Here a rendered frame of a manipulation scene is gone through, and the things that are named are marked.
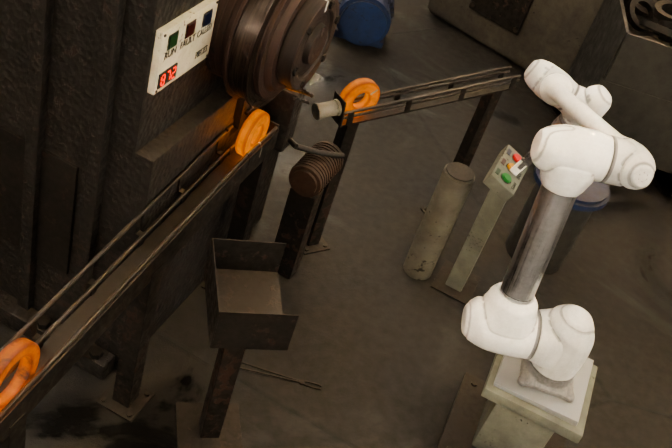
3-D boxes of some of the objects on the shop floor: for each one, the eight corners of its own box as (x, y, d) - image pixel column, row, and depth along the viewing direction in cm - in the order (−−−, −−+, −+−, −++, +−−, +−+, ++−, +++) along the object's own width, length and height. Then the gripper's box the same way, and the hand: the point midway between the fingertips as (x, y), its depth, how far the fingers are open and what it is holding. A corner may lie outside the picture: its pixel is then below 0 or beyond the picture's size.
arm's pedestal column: (567, 426, 317) (605, 371, 298) (546, 515, 286) (587, 460, 267) (464, 375, 323) (495, 318, 304) (432, 456, 292) (465, 399, 273)
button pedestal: (428, 290, 352) (483, 170, 314) (447, 257, 371) (501, 140, 333) (464, 309, 349) (525, 191, 311) (482, 275, 368) (541, 159, 330)
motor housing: (259, 270, 337) (290, 160, 304) (285, 239, 354) (318, 132, 321) (289, 286, 334) (324, 177, 302) (314, 254, 351) (350, 148, 319)
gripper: (556, 116, 305) (509, 156, 320) (547, 132, 295) (500, 173, 310) (572, 131, 305) (525, 170, 320) (564, 148, 295) (516, 188, 310)
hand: (519, 166), depth 313 cm, fingers closed
